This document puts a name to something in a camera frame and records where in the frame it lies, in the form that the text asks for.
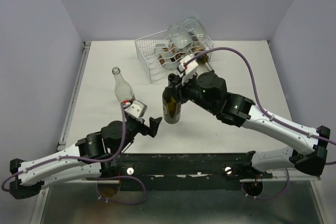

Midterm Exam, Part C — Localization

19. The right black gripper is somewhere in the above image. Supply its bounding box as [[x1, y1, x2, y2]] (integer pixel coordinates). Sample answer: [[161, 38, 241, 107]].
[[165, 71, 216, 114]]

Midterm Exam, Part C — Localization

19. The dark wine bottle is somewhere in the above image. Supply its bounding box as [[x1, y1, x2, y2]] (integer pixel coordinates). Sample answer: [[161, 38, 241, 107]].
[[162, 89, 182, 124]]

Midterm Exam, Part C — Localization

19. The green wine bottle brown label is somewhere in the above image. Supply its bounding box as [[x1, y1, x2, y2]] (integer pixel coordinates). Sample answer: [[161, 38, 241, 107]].
[[196, 54, 214, 72]]

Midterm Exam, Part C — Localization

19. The clear bottle black cap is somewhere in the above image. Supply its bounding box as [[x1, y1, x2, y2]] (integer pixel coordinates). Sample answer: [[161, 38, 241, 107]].
[[171, 51, 184, 63]]

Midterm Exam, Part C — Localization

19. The small bottle brown label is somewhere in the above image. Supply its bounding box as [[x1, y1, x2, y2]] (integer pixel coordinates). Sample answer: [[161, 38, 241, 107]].
[[153, 44, 178, 70]]

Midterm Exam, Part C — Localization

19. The frosted clear tall bottle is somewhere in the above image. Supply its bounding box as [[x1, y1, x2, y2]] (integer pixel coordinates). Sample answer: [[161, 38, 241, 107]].
[[112, 67, 135, 103]]

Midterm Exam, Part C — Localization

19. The clear bottle silver cap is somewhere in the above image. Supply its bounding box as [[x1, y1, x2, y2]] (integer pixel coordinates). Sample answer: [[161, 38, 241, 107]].
[[167, 22, 193, 53]]

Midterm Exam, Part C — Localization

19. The clear round bottle back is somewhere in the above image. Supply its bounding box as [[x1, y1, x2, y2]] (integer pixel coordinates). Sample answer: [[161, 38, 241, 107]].
[[183, 16, 211, 50]]

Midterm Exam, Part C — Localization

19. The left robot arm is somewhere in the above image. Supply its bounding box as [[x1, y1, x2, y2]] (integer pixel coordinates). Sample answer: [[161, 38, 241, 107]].
[[6, 115, 162, 199]]

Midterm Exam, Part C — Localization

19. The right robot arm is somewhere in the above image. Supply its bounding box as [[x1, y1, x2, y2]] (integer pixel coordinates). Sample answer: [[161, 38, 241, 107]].
[[165, 72, 330, 178]]

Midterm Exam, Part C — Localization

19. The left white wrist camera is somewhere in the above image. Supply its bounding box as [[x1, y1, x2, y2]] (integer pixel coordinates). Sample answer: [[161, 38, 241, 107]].
[[124, 100, 148, 123]]

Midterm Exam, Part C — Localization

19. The white wire wine rack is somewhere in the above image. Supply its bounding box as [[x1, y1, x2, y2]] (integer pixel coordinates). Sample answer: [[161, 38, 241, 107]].
[[135, 30, 214, 83]]

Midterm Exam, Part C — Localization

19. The black mounting rail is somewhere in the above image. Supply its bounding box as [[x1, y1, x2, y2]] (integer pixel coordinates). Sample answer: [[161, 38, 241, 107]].
[[101, 153, 272, 191]]

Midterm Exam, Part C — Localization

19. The aluminium extrusion rail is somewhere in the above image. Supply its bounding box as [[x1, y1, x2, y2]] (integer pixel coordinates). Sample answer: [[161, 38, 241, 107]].
[[272, 168, 321, 181]]

